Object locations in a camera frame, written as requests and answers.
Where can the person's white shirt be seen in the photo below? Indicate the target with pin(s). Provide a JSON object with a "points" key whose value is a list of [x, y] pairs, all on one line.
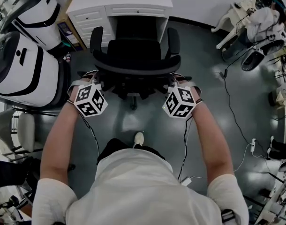
{"points": [[133, 184]]}

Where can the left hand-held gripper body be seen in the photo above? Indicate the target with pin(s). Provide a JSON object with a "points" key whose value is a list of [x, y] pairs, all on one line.
{"points": [[90, 99]]}

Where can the brown cardboard box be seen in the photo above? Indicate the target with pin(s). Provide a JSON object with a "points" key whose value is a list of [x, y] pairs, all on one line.
{"points": [[63, 28]]}

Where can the person's right forearm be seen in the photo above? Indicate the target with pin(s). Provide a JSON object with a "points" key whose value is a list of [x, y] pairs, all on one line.
{"points": [[211, 144]]}

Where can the person's left forearm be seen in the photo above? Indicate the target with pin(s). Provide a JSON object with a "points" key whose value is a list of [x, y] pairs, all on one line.
{"points": [[56, 144]]}

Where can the white power adapter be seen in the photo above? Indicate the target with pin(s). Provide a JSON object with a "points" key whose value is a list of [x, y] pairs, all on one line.
{"points": [[187, 181]]}

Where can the white power strip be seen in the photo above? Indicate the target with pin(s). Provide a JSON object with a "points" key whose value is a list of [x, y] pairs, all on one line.
{"points": [[252, 145]]}

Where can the black office chair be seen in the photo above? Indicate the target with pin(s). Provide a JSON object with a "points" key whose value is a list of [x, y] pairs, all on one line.
{"points": [[133, 55]]}

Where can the person's white shoe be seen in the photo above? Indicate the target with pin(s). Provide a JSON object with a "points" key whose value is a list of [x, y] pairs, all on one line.
{"points": [[139, 138]]}

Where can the white ornate table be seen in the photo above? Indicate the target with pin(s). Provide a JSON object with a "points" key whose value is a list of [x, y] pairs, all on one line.
{"points": [[227, 17]]}

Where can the person's black trousers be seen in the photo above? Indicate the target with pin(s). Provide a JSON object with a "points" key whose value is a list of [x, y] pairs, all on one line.
{"points": [[115, 146]]}

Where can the white and black machine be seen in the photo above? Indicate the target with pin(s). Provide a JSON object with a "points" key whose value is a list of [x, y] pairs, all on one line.
{"points": [[37, 13], [16, 74]]}

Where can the small bottle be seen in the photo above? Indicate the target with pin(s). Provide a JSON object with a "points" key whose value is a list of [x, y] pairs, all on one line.
{"points": [[68, 57]]}

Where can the beige cushioned chair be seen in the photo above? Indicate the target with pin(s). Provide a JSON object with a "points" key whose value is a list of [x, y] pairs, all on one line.
{"points": [[27, 132], [2, 125]]}

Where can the cluttered white workbench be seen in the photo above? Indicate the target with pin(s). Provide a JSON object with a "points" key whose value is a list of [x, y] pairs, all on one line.
{"points": [[279, 196]]}

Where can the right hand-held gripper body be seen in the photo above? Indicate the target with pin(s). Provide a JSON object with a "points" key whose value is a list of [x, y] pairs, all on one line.
{"points": [[179, 102]]}

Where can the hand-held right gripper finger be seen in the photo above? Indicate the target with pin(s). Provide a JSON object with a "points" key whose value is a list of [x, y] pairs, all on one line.
{"points": [[180, 76]]}

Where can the black wristband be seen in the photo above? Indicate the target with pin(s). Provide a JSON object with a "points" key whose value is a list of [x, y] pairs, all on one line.
{"points": [[199, 100]]}

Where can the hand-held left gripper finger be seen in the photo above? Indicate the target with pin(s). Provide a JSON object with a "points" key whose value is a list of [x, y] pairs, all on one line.
{"points": [[86, 74]]}

